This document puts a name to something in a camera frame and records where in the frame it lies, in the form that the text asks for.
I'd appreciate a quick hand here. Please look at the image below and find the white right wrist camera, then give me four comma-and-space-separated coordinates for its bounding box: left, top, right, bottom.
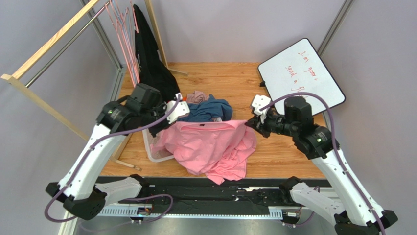
250, 94, 271, 124

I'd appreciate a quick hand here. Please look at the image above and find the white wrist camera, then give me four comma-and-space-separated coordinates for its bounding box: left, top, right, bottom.
250, 94, 271, 124
165, 93, 190, 124

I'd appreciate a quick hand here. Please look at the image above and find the wooden clothes rack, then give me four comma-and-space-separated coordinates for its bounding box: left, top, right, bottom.
0, 0, 188, 171

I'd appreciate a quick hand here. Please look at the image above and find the white board with red writing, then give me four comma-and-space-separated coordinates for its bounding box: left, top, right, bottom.
258, 38, 346, 108

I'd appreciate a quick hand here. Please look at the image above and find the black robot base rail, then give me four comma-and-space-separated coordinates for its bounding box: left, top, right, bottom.
97, 177, 333, 216

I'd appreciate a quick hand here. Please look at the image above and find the pink t-shirt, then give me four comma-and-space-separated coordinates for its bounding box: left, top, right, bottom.
151, 120, 257, 185

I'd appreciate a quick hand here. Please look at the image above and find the teal blue t-shirt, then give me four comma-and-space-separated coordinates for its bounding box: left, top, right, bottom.
178, 94, 233, 122

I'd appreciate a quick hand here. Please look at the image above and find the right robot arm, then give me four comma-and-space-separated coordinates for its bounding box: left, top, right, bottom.
246, 95, 398, 235

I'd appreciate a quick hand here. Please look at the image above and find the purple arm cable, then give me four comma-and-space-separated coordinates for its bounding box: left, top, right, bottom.
259, 92, 388, 235
44, 94, 182, 224

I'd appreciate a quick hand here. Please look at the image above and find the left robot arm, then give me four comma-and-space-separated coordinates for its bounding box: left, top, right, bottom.
44, 83, 182, 223

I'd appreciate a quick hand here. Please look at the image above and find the white plastic laundry basket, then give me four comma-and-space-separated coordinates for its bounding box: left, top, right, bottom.
142, 117, 226, 163

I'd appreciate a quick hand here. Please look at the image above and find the white slotted cable duct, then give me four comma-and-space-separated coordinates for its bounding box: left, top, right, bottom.
98, 204, 283, 220

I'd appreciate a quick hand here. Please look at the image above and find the black hanging t-shirt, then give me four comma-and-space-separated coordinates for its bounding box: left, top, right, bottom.
133, 4, 180, 102

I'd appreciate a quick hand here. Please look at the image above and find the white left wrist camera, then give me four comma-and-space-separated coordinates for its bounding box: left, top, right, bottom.
165, 93, 190, 124

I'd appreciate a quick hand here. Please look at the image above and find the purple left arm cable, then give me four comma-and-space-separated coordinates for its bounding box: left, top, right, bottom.
44, 94, 182, 224

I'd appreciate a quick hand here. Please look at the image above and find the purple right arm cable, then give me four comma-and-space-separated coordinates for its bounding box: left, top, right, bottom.
259, 92, 388, 235

